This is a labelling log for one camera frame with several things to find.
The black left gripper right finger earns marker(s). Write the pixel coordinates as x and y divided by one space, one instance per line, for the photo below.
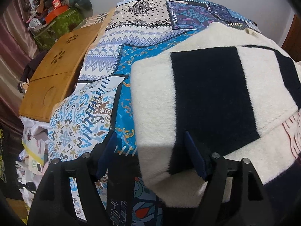
234 194

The brown wooden door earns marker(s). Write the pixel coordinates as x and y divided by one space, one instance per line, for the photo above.
292 43

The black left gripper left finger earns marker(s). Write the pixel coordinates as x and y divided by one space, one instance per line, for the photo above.
53 203

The green patterned storage bag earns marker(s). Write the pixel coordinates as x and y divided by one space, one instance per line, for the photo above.
47 36

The blue patchwork bed sheet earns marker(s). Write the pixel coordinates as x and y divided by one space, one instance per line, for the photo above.
102 102

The pile of papers and boxes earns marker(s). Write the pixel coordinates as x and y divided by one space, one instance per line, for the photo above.
32 161

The black and white striped sweater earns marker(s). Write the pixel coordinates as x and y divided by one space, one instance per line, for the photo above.
237 93

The orange box on bag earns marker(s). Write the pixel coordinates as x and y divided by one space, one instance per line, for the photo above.
58 9

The pink striped curtain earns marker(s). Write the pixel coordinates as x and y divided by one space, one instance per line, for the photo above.
18 48

